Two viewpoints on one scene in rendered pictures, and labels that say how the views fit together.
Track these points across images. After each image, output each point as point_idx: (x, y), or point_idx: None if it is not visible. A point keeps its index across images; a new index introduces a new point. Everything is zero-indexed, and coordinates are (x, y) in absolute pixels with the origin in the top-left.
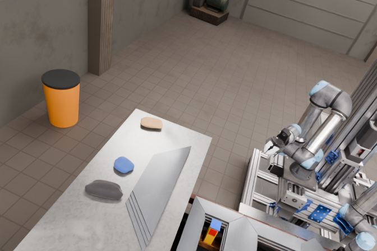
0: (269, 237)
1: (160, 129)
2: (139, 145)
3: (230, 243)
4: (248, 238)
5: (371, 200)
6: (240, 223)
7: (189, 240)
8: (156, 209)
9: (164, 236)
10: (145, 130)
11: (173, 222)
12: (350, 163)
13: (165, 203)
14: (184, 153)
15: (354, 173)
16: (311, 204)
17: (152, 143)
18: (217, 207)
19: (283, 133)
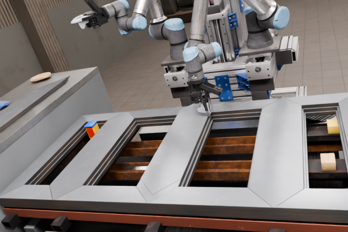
0: (145, 116)
1: (48, 78)
2: (23, 92)
3: (101, 131)
4: (122, 123)
5: (194, 20)
6: (119, 117)
7: (61, 141)
8: (11, 116)
9: (13, 128)
10: (33, 84)
11: (25, 119)
12: (213, 17)
13: (22, 111)
14: (59, 81)
15: (239, 30)
16: (208, 81)
17: (35, 88)
18: (100, 115)
19: (85, 1)
